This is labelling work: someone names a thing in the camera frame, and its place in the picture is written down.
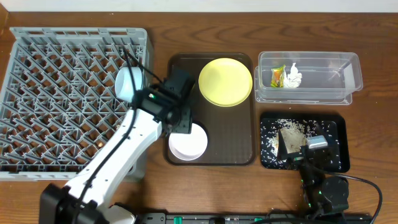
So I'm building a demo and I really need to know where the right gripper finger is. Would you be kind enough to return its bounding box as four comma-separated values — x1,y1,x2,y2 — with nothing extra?
315,123,328,139
277,128,305,160

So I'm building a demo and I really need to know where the aluminium foil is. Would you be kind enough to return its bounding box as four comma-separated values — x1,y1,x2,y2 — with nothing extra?
283,63,302,88

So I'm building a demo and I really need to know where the light blue bowl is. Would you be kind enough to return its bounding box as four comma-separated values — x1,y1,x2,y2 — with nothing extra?
114,67,144,103

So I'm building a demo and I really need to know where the green snack wrapper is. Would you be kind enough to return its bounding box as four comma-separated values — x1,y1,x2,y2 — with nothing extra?
271,65,285,88

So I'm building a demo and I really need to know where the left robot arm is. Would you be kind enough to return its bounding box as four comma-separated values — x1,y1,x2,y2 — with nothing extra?
39,67,195,223

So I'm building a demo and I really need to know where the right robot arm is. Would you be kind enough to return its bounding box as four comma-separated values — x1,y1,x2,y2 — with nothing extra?
277,124,349,220

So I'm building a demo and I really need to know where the black waste tray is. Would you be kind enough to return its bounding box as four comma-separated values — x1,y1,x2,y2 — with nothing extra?
259,111,350,172

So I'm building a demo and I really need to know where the spilled rice waste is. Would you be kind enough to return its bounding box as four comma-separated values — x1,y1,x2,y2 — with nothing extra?
260,118,342,169

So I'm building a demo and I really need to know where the clear plastic waste bin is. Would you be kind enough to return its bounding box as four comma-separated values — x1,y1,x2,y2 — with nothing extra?
254,51,363,105

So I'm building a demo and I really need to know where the yellow round plate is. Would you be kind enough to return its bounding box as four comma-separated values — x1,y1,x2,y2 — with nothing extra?
198,58,252,107

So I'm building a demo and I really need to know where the dark brown serving tray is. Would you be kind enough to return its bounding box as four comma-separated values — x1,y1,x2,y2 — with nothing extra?
164,52,256,166

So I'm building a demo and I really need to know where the pink round bowl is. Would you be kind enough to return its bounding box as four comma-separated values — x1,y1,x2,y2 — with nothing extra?
169,123,208,161

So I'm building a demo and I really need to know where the grey plastic dish rack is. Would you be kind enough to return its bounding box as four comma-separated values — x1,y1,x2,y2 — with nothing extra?
1,27,153,181

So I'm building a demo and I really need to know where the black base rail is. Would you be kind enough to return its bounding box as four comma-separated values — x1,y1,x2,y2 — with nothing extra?
136,210,372,224

